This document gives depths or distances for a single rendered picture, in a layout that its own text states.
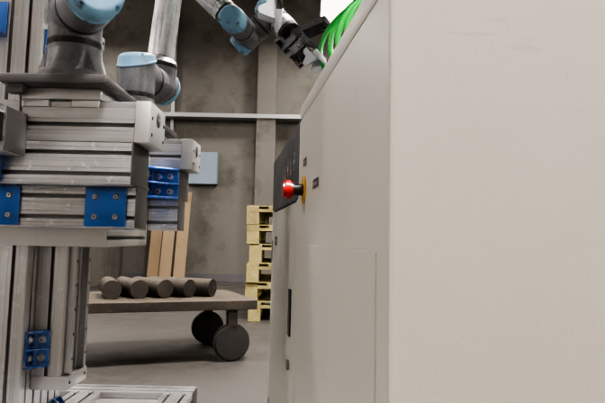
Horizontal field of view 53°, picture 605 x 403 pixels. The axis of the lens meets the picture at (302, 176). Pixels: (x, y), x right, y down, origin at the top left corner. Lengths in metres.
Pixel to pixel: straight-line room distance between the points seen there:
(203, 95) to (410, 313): 9.44
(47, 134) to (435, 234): 1.00
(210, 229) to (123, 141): 8.33
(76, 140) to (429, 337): 0.98
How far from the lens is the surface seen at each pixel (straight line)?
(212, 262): 9.63
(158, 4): 2.11
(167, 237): 9.25
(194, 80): 10.00
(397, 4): 0.58
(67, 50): 1.42
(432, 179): 0.55
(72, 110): 1.38
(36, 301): 1.65
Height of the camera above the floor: 0.71
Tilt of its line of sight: 6 degrees up
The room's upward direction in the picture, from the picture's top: 1 degrees clockwise
